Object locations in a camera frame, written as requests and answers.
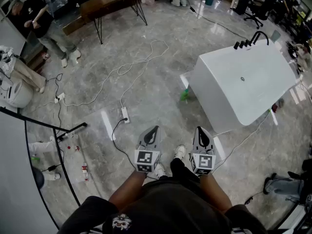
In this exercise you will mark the black office chair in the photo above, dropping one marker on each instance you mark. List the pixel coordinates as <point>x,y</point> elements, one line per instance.
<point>263,7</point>

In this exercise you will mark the dark wooden table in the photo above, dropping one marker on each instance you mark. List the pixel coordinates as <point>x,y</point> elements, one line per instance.
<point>109,1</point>

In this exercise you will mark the red label plastic bottle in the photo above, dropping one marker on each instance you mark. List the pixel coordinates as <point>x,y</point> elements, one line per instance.
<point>84,170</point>

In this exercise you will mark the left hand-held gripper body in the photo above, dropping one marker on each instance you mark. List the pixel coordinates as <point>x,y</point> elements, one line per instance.
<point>145,158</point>

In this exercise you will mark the person's black shirt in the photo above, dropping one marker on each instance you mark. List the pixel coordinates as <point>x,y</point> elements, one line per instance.
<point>168,211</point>

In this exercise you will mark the black power adapter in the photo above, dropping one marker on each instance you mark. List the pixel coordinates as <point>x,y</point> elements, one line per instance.
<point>51,168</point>

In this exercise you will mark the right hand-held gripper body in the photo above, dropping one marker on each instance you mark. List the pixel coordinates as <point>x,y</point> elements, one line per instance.
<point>204,161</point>

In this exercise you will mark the black bathtub faucet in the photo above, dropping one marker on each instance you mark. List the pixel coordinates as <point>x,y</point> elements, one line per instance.
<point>253,39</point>

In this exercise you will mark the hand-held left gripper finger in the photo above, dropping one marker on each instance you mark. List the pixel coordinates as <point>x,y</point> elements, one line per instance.
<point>143,136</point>
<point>158,140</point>

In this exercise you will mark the round white appliance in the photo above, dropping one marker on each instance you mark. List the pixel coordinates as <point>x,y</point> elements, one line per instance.
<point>17,94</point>

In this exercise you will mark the wooden bench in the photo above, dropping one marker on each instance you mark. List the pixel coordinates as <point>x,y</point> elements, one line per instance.
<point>73,25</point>

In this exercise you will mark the person's right leg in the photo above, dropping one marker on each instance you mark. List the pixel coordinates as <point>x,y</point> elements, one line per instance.
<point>180,168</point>

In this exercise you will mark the person's right shoe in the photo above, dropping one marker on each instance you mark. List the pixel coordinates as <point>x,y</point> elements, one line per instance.
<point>179,152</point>

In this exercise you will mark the person's left forearm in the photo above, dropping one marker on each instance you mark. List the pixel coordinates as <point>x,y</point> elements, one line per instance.
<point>126,191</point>

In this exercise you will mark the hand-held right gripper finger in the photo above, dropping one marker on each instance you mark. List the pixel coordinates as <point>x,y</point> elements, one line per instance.
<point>210,140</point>
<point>195,140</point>

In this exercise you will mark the red cap plastic bottle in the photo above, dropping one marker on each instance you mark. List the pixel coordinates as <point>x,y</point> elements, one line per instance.
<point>74,148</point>

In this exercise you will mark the green bottle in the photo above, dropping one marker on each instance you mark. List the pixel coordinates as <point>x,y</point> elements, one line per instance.
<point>184,95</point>

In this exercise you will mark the person's right forearm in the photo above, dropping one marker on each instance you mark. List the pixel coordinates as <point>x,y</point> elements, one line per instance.
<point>215,191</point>

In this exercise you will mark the person's shoe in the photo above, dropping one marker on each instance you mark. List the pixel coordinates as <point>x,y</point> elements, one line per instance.
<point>179,152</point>
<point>160,171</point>

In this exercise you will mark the person's left shoe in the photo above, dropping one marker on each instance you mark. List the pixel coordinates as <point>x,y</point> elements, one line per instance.
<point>160,171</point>

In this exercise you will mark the black metal stand frame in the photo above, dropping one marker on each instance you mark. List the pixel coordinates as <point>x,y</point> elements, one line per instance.
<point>58,135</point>

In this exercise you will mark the white bathtub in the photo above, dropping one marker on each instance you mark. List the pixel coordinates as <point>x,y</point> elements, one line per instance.
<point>243,94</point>

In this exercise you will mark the small white power strip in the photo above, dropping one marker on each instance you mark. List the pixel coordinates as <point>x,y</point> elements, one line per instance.
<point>59,98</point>

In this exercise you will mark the long white power strip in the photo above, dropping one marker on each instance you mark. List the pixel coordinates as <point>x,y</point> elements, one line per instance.
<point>125,114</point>

